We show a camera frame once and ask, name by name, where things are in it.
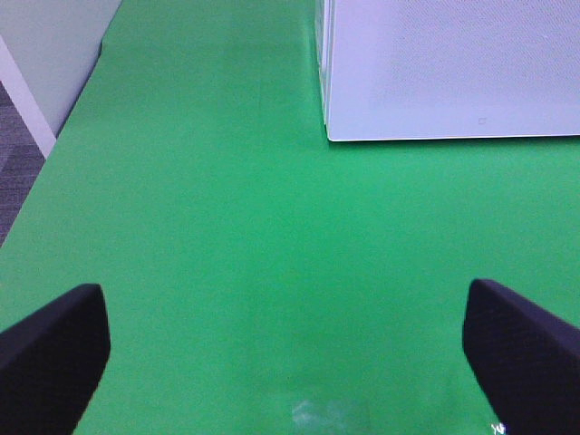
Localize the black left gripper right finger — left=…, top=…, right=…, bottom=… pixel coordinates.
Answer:
left=462, top=279, right=579, bottom=434

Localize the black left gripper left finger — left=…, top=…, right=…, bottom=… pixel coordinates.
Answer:
left=1, top=284, right=111, bottom=434

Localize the white microwave oven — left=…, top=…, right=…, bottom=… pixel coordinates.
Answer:
left=314, top=0, right=580, bottom=143

